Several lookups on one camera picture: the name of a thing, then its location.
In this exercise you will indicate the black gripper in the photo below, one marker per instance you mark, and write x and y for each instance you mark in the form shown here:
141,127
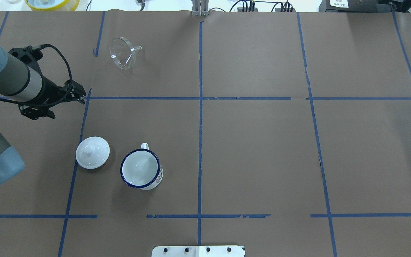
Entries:
49,92

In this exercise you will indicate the white ceramic lid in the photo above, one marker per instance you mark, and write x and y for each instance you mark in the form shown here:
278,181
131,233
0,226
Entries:
92,153

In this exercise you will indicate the clear glass funnel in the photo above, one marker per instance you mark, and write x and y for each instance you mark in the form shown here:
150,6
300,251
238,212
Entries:
123,52

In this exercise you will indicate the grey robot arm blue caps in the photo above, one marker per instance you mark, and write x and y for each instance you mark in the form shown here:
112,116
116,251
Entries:
23,84

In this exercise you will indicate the white enamel mug blue rim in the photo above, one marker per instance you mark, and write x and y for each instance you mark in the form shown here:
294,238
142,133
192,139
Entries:
141,169

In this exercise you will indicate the yellow round container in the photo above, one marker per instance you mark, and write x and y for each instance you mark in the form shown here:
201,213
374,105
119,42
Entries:
52,5

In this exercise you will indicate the black device with label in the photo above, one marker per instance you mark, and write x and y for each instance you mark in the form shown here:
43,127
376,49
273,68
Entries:
357,6

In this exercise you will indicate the grey metal bracket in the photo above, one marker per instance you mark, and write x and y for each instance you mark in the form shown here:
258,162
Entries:
200,8

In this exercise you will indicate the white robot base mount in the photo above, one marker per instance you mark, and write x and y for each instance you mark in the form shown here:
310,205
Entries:
199,251

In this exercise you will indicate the black cable plugs left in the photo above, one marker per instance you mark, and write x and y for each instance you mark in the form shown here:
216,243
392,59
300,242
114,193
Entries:
243,6

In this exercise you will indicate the black cable plugs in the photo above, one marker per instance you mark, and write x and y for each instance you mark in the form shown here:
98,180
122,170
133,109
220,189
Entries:
243,6
283,7

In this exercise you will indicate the black cable plugs right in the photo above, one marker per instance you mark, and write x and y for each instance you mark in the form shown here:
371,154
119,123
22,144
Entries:
283,7

